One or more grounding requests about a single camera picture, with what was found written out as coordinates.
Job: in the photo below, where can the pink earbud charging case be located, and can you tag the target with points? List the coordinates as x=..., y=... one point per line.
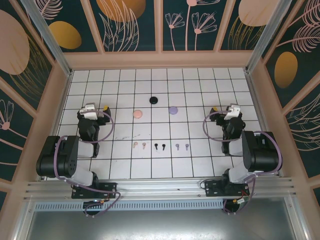
x=137, y=114

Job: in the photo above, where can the purple earbud charging case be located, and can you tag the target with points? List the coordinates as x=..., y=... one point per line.
x=173, y=110

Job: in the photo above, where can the black earbud charging case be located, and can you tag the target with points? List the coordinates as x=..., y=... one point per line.
x=154, y=100

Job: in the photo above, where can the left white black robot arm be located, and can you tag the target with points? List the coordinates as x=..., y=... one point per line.
x=72, y=152

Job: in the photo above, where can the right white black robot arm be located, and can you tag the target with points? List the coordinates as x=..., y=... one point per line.
x=260, y=150

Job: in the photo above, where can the brushed metal bench plate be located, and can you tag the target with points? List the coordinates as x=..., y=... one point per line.
x=160, y=225

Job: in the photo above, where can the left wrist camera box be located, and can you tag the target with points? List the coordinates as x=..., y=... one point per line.
x=88, y=111

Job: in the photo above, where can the aluminium table side rail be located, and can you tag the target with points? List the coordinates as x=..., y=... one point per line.
x=60, y=112
x=254, y=100

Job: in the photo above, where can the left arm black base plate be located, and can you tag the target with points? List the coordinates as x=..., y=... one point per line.
x=110, y=187

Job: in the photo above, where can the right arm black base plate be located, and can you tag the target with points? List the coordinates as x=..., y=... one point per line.
x=212, y=190

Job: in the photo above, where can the aluminium frame post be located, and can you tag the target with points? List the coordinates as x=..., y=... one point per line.
x=263, y=37
x=48, y=37

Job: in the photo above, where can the aluminium mounting rail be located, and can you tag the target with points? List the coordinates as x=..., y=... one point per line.
x=160, y=187

